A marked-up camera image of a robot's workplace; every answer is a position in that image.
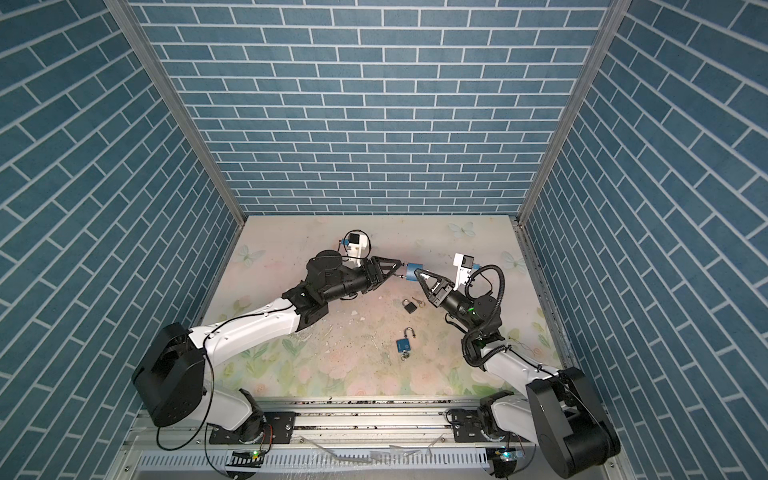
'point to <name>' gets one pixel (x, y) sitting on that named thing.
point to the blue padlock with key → (403, 345)
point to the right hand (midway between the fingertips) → (413, 272)
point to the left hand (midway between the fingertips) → (400, 268)
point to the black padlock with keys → (410, 307)
